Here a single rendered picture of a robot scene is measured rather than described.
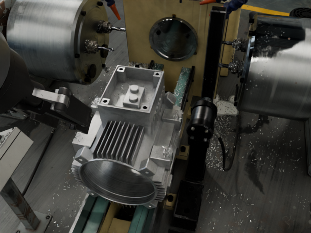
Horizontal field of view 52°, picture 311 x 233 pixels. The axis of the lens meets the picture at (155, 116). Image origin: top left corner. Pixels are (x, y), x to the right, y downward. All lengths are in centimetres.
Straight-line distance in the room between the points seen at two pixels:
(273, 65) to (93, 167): 45
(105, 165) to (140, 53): 44
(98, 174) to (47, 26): 40
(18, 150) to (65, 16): 36
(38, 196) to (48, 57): 37
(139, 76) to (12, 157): 30
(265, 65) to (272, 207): 36
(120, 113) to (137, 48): 47
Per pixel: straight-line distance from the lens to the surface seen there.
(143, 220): 70
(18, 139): 69
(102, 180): 71
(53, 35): 86
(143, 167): 56
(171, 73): 105
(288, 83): 76
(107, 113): 60
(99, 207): 73
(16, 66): 34
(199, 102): 73
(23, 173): 98
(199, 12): 92
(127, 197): 70
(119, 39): 138
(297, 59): 76
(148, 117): 57
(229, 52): 112
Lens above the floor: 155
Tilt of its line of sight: 47 degrees down
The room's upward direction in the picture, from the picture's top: 2 degrees counter-clockwise
